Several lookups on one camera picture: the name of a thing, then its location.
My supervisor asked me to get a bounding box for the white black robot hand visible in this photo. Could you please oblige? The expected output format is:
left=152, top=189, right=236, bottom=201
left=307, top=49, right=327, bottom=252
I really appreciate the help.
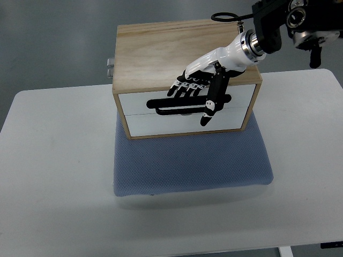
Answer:
left=167, top=29, right=266, bottom=126

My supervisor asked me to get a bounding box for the white drawer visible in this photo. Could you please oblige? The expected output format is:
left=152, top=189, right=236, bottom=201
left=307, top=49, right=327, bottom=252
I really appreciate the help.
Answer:
left=126, top=108, right=247, bottom=137
left=118, top=84, right=256, bottom=116

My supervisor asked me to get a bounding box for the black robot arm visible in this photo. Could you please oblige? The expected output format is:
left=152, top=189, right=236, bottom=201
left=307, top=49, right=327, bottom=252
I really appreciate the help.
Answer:
left=211, top=1, right=342, bottom=69

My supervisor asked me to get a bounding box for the wooden drawer cabinet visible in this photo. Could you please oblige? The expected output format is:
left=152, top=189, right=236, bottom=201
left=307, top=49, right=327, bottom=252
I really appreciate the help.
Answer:
left=113, top=20, right=262, bottom=139

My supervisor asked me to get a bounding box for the blue grey cushion mat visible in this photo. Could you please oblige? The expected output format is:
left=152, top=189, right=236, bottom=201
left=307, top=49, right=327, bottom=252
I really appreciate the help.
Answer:
left=113, top=116, right=273, bottom=196

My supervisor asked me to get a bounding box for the metal clamp behind cabinet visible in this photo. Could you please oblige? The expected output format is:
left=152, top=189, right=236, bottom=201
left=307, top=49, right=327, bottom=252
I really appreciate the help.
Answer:
left=107, top=57, right=114, bottom=79

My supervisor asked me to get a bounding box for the white table leg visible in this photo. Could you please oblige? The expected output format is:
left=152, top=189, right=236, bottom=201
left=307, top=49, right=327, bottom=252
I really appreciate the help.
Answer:
left=278, top=246, right=294, bottom=257

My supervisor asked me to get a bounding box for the black table control panel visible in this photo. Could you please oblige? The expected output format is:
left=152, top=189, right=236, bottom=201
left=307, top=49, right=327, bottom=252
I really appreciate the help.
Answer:
left=320, top=241, right=343, bottom=249

